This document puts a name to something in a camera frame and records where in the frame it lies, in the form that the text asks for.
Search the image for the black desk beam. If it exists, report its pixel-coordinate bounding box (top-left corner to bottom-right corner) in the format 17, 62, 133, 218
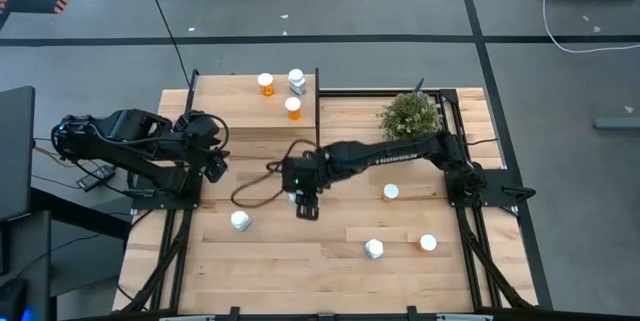
29, 186, 132, 240

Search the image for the green potted plant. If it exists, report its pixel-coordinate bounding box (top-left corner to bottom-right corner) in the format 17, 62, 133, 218
377, 90, 444, 142

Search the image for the grey metal bar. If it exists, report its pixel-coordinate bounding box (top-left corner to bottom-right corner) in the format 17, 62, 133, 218
593, 117, 640, 130

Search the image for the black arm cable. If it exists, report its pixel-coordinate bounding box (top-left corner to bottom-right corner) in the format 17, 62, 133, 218
230, 138, 321, 208
197, 112, 231, 155

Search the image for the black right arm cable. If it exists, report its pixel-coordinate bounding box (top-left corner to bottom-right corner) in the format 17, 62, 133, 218
230, 138, 321, 208

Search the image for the wooden shelf with black frame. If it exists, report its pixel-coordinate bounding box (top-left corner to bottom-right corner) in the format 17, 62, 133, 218
185, 67, 322, 148

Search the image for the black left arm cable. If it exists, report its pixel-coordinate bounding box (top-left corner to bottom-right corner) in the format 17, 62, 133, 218
197, 112, 231, 155

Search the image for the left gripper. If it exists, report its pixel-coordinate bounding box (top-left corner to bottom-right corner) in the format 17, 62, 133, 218
172, 109, 230, 185

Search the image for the black floor cable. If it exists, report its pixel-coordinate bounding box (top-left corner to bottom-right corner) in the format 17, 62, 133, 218
140, 0, 191, 82

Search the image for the black power adapter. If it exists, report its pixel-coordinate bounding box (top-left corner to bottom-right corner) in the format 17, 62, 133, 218
75, 163, 117, 193

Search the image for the black aluminium table frame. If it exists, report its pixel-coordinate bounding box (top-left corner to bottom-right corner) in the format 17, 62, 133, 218
112, 86, 554, 321

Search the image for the yellow cable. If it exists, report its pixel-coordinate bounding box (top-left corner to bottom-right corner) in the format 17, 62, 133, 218
33, 146, 67, 168

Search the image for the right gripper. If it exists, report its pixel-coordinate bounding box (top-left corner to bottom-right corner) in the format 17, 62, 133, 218
281, 154, 324, 221

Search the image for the white floor cable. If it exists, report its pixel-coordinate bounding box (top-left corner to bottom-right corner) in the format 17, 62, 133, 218
539, 0, 640, 55

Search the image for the dark grey monitor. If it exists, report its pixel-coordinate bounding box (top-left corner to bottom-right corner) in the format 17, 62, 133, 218
0, 85, 36, 222

